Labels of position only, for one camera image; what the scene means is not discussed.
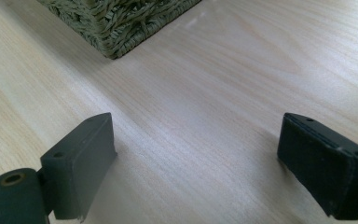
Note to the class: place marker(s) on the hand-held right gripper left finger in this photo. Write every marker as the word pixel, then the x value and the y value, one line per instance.
pixel 74 168

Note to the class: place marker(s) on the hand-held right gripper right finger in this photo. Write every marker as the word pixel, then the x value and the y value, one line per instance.
pixel 326 165

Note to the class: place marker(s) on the green woven basket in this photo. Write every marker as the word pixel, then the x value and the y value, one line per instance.
pixel 118 21

